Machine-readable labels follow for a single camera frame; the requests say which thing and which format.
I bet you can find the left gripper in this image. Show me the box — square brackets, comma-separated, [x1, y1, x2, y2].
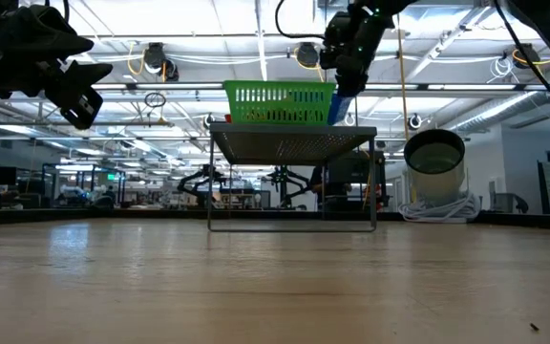
[0, 0, 115, 132]

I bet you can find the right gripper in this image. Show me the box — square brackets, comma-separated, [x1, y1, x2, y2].
[319, 3, 396, 98]

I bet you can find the green plastic basket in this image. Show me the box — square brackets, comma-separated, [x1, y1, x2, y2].
[222, 79, 338, 127]

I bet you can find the grey perforated metal shelf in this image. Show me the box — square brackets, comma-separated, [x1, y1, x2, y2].
[205, 121, 379, 234]

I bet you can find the black equipment cabinet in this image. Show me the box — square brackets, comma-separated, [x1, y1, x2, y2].
[325, 150, 386, 211]

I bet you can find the person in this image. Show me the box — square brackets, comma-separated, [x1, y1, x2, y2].
[308, 164, 328, 204]

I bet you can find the long ceiling light bar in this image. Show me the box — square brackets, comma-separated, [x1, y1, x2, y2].
[0, 81, 550, 93]

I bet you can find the black background robot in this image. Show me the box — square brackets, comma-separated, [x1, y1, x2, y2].
[176, 162, 312, 210]

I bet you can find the grey trash bin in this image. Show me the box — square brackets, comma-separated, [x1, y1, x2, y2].
[491, 191, 517, 214]

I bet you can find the large ceiling cable reel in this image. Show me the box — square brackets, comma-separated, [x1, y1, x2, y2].
[512, 42, 541, 71]
[142, 42, 180, 83]
[295, 41, 322, 69]

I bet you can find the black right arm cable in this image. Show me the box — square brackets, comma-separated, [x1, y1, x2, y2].
[493, 0, 550, 129]
[274, 0, 328, 41]

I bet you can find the black cable loop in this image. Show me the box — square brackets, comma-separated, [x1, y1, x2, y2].
[143, 91, 168, 109]

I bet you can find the silver ventilation duct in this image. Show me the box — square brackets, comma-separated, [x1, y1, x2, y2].
[446, 89, 550, 137]

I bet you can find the white coiled lamp cable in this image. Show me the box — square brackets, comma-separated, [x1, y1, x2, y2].
[397, 189, 482, 225]

